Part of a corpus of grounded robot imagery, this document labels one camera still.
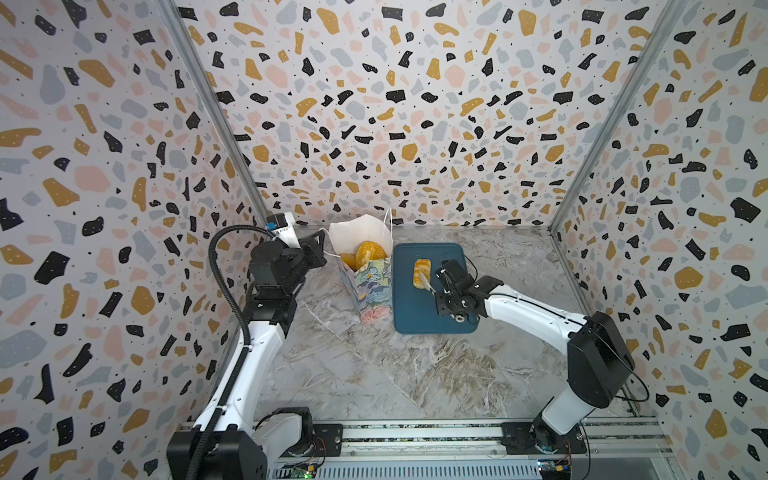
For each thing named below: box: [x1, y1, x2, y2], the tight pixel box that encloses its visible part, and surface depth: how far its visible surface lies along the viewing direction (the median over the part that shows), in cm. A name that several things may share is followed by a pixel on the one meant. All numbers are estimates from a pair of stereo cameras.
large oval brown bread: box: [355, 240, 387, 271], surface depth 94 cm
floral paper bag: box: [329, 214, 394, 323], surface depth 90 cm
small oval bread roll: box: [340, 253, 356, 272], surface depth 99 cm
